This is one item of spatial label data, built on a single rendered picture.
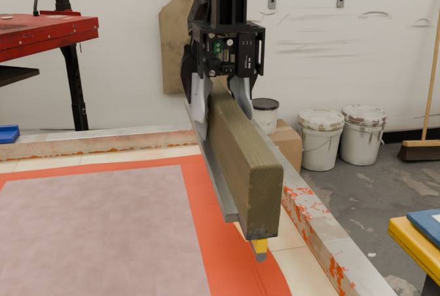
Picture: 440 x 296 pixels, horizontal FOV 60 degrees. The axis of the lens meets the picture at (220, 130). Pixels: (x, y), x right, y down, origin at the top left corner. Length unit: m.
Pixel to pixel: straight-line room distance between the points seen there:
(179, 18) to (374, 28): 1.38
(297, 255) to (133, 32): 2.12
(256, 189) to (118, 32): 2.22
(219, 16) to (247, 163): 0.18
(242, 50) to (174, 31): 2.02
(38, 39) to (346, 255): 1.32
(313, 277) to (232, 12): 0.32
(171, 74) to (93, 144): 1.74
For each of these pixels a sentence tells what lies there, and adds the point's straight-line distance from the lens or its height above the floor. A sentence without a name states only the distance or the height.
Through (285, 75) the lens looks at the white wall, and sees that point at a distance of 2.74.
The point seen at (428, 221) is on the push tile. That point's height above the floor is 0.97.
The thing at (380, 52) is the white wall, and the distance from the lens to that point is 3.04.
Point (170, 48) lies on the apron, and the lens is 2.45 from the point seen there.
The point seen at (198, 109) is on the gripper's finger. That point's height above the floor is 1.13.
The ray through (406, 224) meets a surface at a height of 0.95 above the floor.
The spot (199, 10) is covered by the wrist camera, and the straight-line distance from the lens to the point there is 0.47.
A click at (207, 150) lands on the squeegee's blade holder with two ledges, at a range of 0.48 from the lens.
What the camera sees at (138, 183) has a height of 0.96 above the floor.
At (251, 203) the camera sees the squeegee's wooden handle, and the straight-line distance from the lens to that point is 0.33.
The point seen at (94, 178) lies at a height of 0.96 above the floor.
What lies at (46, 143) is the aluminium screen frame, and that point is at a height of 0.98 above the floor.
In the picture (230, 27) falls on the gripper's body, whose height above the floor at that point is 1.24.
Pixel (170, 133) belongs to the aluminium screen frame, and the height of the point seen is 0.98.
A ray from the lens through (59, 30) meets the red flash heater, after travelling 1.63.
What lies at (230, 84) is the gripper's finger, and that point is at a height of 1.16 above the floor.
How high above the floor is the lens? 1.29
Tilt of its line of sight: 23 degrees down
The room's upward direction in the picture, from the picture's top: straight up
